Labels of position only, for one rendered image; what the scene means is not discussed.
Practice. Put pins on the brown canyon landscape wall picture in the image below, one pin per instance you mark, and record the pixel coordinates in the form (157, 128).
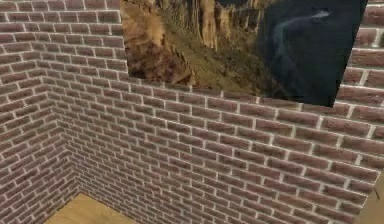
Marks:
(213, 46)

